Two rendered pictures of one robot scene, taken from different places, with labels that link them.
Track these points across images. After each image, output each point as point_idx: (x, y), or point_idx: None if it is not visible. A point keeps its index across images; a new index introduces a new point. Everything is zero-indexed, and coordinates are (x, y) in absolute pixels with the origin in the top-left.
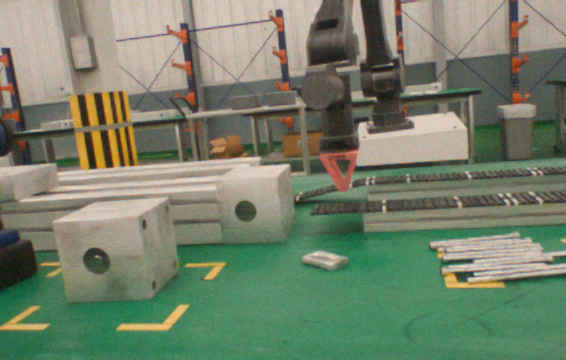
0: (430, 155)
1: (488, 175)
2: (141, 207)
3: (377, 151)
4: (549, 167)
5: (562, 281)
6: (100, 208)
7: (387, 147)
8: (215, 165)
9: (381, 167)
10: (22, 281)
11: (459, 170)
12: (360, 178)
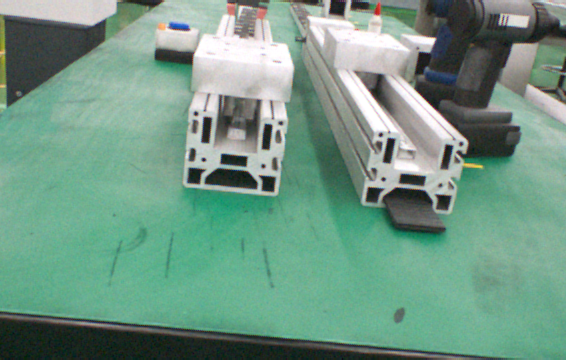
0: (109, 11)
1: (254, 19)
2: (423, 37)
3: (98, 8)
4: (182, 15)
5: None
6: (427, 41)
7: (100, 4)
8: (259, 23)
9: (95, 25)
10: None
11: (165, 21)
12: None
